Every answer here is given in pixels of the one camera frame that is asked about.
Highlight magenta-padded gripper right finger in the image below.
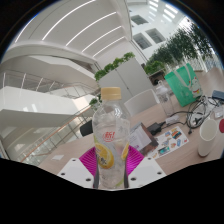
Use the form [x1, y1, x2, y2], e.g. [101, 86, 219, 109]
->
[124, 145, 167, 190]

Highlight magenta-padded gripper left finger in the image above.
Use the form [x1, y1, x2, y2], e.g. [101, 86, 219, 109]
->
[57, 147, 99, 190]

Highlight clear lemon drink bottle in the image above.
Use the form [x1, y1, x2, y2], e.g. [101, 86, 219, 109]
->
[91, 86, 132, 190]

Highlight clear white-lidded water bottle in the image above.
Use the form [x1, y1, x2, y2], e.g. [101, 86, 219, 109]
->
[155, 79, 175, 118]

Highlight white paper sheet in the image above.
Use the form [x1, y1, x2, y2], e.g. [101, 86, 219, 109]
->
[50, 154, 65, 162]

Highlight open notebook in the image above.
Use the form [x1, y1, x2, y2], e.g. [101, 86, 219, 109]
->
[128, 122, 159, 157]

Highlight glass railing wooden handrail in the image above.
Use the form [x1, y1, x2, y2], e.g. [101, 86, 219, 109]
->
[16, 106, 94, 164]

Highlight black power adapter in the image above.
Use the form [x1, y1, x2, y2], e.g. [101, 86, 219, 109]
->
[147, 121, 166, 135]

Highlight black chair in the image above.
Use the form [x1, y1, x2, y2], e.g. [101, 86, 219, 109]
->
[79, 119, 94, 138]

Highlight white power adapter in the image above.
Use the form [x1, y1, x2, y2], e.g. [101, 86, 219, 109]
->
[165, 115, 181, 125]

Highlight white mug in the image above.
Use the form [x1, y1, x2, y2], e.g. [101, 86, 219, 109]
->
[197, 118, 219, 158]

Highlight white chair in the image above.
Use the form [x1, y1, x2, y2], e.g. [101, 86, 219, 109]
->
[123, 88, 161, 118]

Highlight green tote bag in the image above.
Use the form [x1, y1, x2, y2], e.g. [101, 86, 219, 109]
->
[164, 63, 203, 108]

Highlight white cabinet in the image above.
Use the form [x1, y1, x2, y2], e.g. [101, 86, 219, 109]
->
[98, 57, 154, 101]

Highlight green plants on cabinet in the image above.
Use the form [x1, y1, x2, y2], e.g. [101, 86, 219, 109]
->
[94, 51, 136, 82]

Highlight row of green hedge plants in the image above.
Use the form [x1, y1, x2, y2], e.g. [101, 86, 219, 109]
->
[143, 23, 214, 76]

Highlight ceiling light strips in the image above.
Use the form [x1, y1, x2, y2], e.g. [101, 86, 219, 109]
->
[41, 0, 126, 58]

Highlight black tangled cables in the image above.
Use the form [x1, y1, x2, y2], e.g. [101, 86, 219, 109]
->
[159, 94, 221, 134]

